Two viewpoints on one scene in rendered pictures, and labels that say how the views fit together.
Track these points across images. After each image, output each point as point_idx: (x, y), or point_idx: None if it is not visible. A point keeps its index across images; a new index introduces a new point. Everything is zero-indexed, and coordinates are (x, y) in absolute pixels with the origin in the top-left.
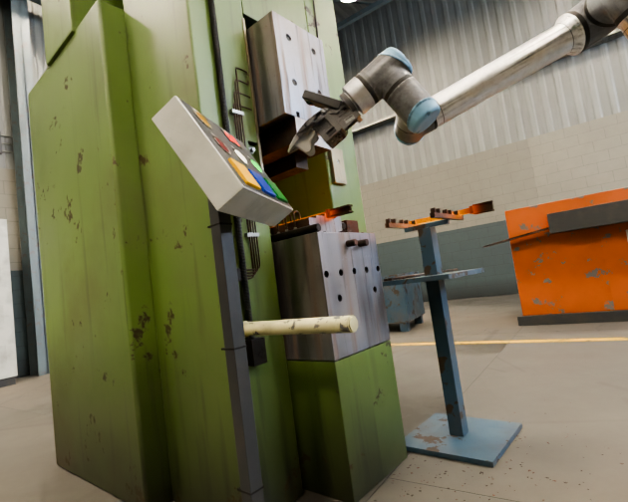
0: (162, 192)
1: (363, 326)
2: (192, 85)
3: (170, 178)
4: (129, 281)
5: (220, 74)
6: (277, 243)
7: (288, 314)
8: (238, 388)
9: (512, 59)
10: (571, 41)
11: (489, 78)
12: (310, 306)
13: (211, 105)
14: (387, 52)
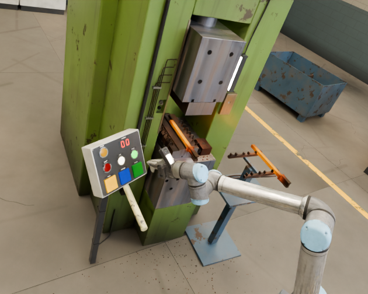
0: (112, 95)
1: (180, 197)
2: (132, 73)
3: (115, 96)
4: (89, 120)
5: (152, 69)
6: (158, 147)
7: (150, 175)
8: (97, 221)
9: (264, 199)
10: (297, 214)
11: (249, 198)
12: (156, 184)
13: (141, 85)
14: (194, 172)
